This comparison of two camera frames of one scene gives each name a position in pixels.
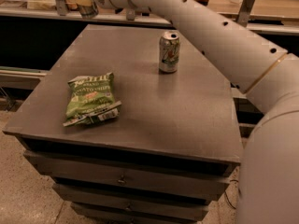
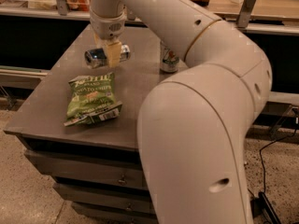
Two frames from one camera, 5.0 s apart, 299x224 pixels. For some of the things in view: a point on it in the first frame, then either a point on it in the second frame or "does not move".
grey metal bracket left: [61, 0] does not move
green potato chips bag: [92, 98] does not move
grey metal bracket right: [249, 1] does not move
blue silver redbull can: [89, 12] -> [97, 58]
